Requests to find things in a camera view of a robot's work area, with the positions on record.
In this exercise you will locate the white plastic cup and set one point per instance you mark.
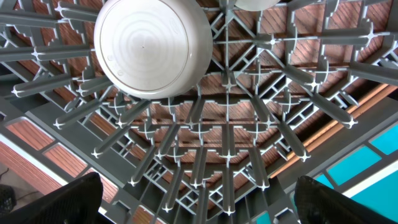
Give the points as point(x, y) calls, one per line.
point(255, 5)

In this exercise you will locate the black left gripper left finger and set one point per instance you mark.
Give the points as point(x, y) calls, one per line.
point(77, 202)

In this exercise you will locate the grey metal bowl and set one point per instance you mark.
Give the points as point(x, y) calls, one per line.
point(153, 49)

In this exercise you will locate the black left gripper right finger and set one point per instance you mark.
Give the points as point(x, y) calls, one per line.
point(318, 204)

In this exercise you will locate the grey dishwasher rack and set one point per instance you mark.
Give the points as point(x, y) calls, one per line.
point(280, 82)

